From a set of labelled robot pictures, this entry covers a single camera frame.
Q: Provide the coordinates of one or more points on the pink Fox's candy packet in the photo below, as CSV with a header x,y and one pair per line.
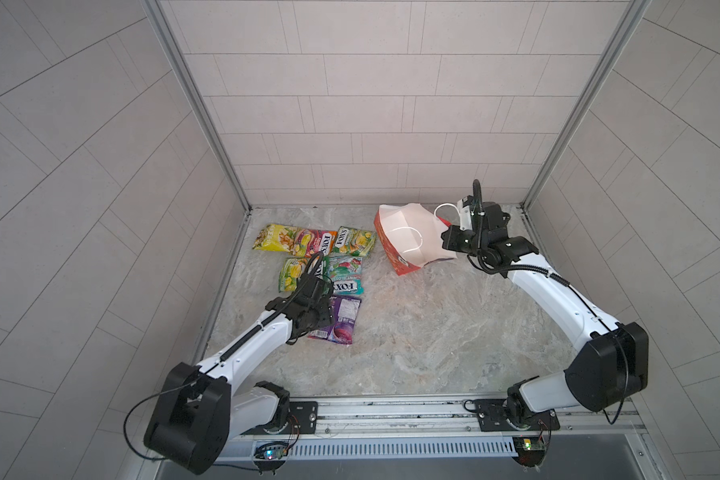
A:
x,y
308,242

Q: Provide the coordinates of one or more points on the circuit board with led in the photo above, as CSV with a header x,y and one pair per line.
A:
x,y
525,446
272,451

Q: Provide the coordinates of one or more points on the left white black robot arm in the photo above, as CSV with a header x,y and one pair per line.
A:
x,y
201,407

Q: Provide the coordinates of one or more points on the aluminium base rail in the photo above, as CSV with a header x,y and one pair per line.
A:
x,y
433,416

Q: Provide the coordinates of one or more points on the right circuit board with LED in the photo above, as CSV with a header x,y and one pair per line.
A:
x,y
525,446

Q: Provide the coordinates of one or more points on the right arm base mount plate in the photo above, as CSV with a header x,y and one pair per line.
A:
x,y
503,415

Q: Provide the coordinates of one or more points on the purple snack packet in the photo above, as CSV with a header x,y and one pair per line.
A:
x,y
344,313

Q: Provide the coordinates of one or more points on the white ventilation grille strip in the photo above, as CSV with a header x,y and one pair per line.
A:
x,y
324,449

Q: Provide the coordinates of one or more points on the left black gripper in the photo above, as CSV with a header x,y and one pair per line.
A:
x,y
326,315

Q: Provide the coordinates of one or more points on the yellow green Fox's candy packet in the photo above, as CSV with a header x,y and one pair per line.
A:
x,y
354,242

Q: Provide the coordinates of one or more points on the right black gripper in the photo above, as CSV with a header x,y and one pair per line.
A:
x,y
451,242

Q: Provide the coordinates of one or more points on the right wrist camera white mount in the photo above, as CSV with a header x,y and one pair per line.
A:
x,y
464,214

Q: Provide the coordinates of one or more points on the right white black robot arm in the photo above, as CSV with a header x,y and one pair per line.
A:
x,y
612,357

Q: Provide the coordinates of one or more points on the yellow green chips packet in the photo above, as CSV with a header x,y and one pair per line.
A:
x,y
278,238

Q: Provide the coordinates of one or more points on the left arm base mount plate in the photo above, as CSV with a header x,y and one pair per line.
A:
x,y
302,415

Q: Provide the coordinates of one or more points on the red white paper bag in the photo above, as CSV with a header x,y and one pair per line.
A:
x,y
411,237

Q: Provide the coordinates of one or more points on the left circuit board with LED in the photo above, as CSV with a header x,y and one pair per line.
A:
x,y
272,451

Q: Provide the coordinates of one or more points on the teal green snack packet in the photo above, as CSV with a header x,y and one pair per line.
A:
x,y
345,272

